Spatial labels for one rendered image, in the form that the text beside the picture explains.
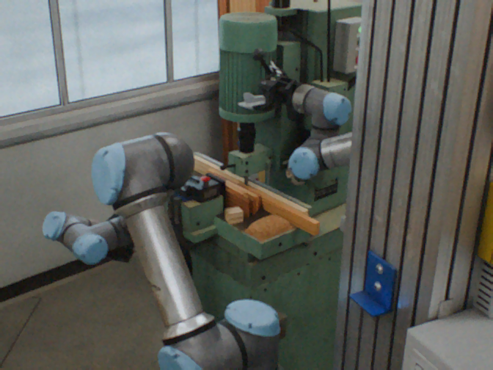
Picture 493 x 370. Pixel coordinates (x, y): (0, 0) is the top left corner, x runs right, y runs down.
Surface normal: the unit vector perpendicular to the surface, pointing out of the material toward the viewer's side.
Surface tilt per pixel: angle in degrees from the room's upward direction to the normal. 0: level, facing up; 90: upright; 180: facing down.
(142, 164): 54
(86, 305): 1
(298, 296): 90
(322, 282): 90
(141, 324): 0
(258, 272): 90
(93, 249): 91
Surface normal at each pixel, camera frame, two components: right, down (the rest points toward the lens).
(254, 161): 0.65, 0.33
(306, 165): -0.41, 0.37
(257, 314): 0.11, -0.93
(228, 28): -0.62, 0.33
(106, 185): -0.81, 0.13
